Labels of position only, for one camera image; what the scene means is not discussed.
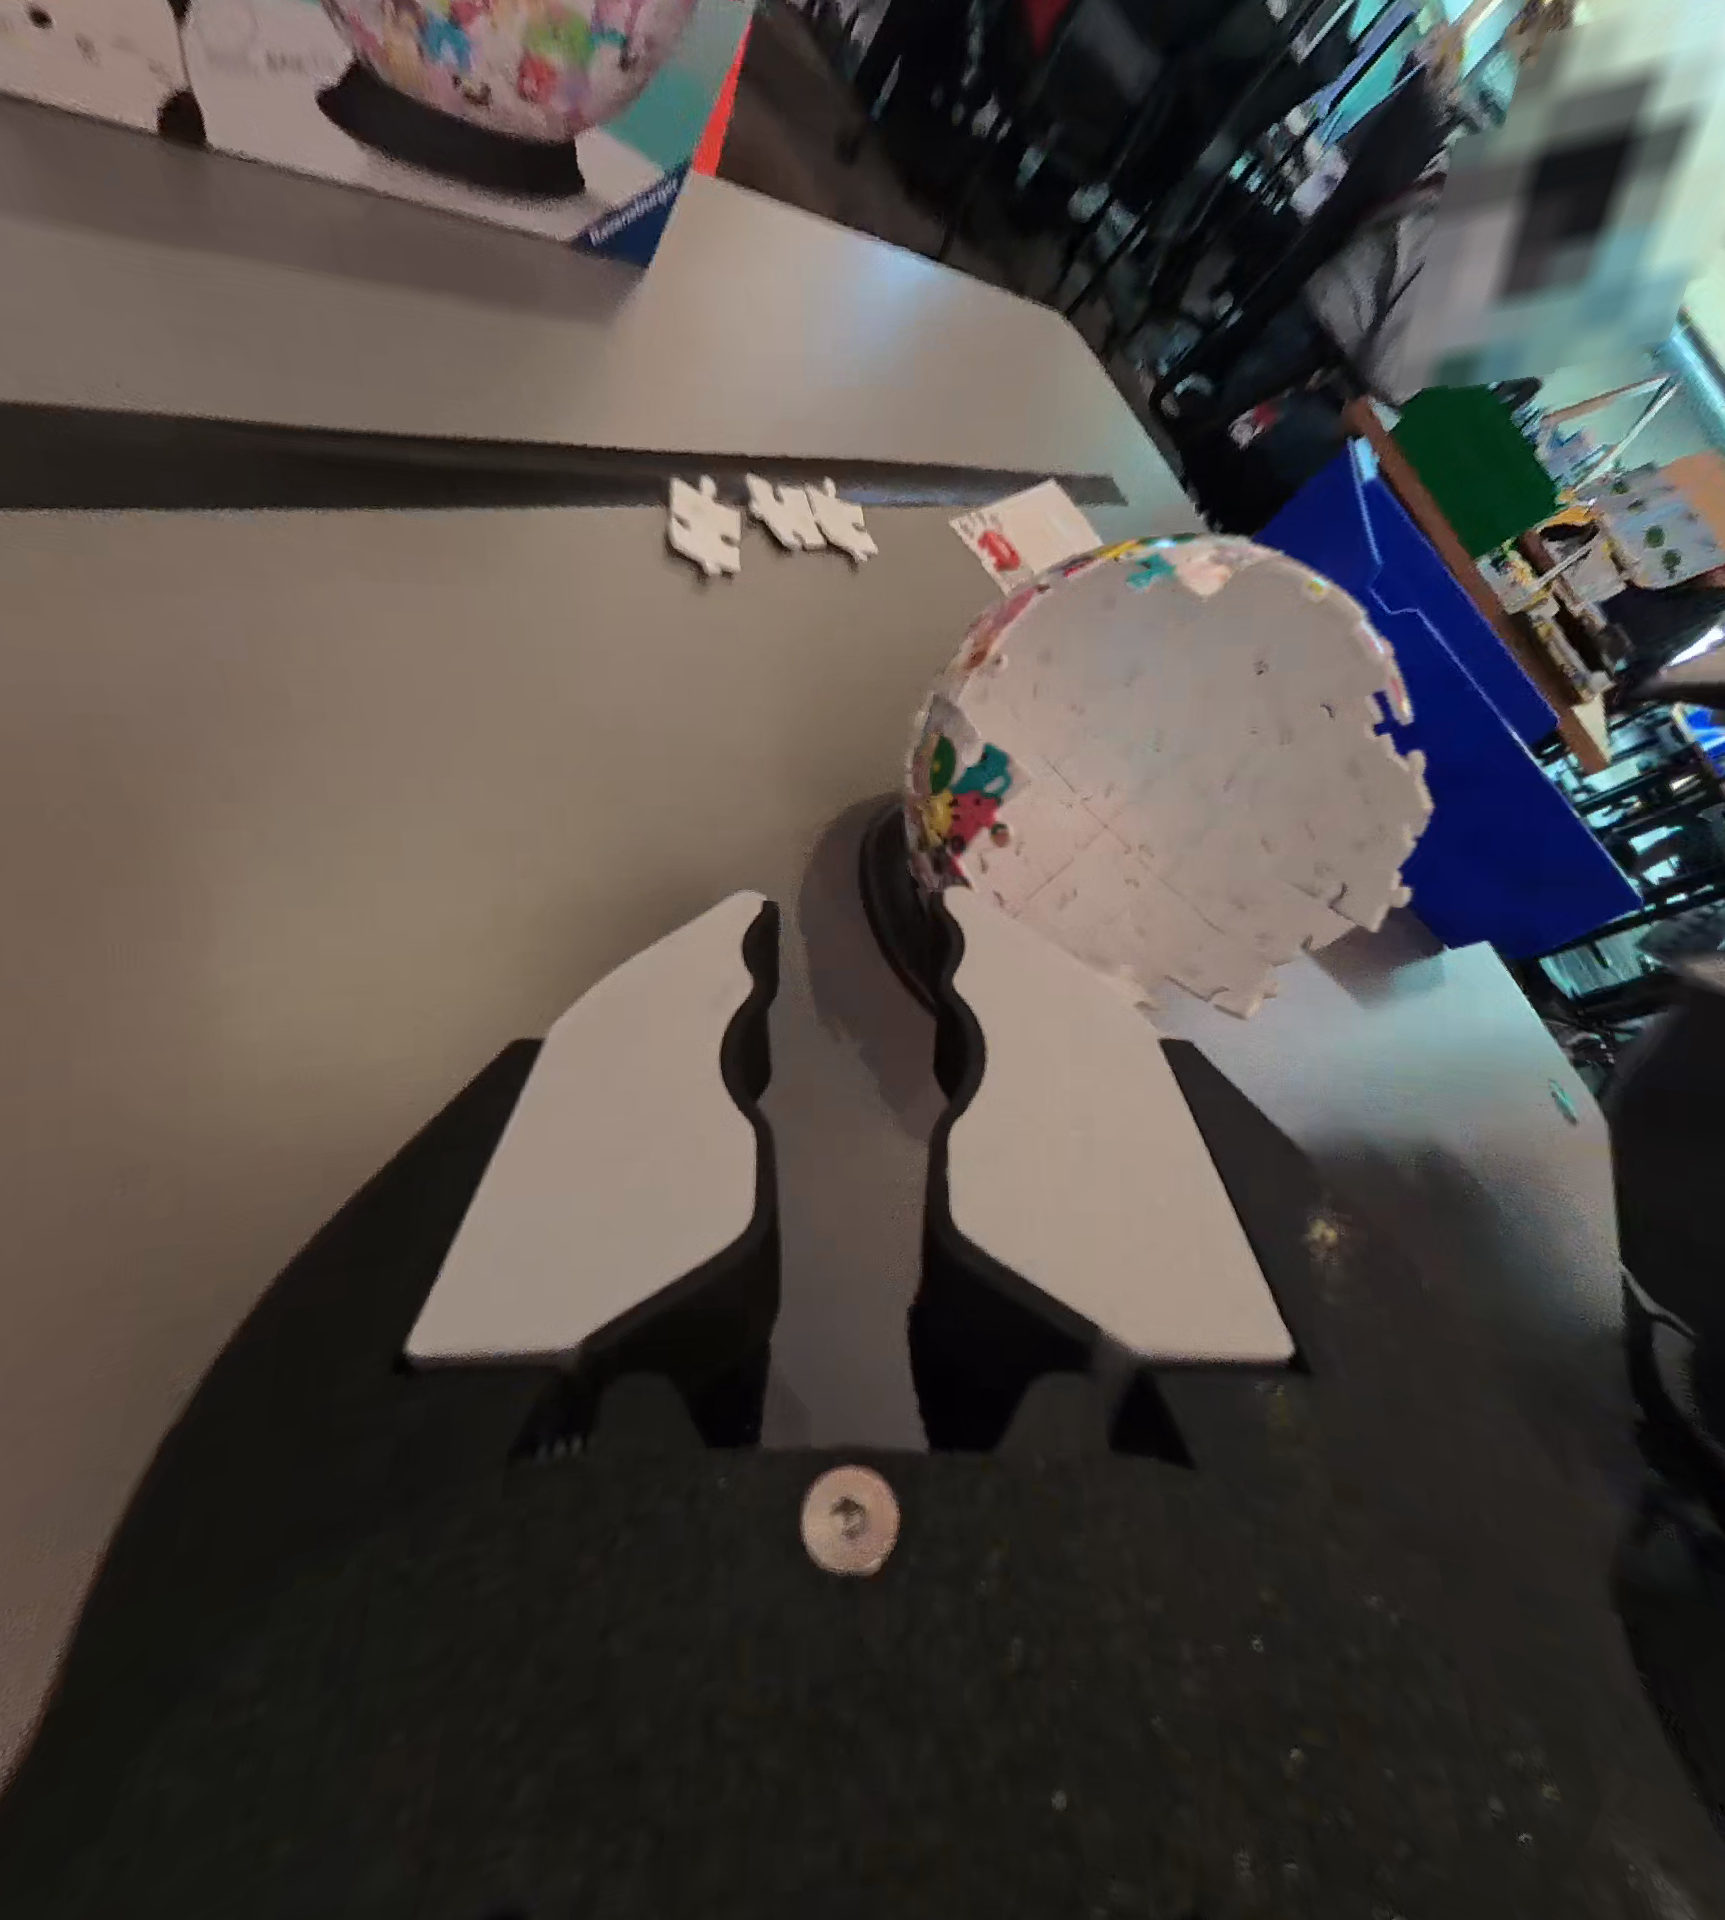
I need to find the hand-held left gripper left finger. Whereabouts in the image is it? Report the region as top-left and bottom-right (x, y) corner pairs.
(407, 891), (788, 1375)

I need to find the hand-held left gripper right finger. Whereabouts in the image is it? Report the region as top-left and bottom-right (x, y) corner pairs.
(915, 909), (1299, 1375)

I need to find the black ball stand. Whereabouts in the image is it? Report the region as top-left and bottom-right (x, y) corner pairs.
(856, 796), (984, 1008)

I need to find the colourful puzzle ball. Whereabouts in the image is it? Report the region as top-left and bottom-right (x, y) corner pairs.
(908, 534), (1434, 1016)

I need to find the puzzle instruction leaflet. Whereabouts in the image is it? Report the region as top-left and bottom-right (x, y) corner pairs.
(947, 480), (1105, 582)

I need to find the teal puzzle box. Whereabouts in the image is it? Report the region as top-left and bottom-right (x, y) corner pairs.
(0, 0), (758, 266)

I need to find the blue plastic bin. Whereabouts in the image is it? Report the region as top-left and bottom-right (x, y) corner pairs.
(1252, 444), (1644, 962)

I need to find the green box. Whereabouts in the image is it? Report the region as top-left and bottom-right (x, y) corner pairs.
(1389, 383), (1561, 557)

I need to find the black office chair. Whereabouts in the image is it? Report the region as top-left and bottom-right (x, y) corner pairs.
(803, 0), (1465, 392)

